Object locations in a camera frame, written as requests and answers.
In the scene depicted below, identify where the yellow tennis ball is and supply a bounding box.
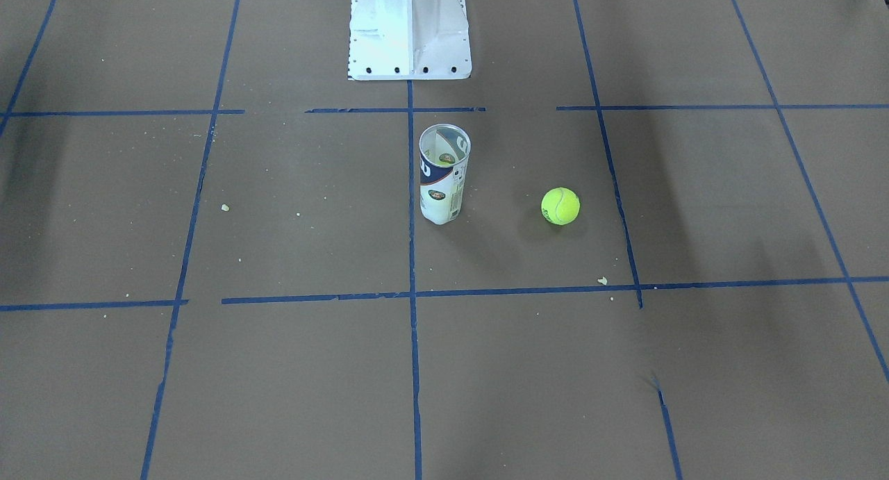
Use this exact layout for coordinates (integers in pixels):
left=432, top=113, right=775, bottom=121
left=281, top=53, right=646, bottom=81
left=540, top=188, right=581, bottom=226

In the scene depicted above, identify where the clear tennis ball can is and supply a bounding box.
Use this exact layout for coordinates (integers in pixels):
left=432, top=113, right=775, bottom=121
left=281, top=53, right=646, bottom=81
left=419, top=124, right=471, bottom=226

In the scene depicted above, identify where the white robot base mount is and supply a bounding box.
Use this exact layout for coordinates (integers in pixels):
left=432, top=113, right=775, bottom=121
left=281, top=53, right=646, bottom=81
left=347, top=0, right=473, bottom=81

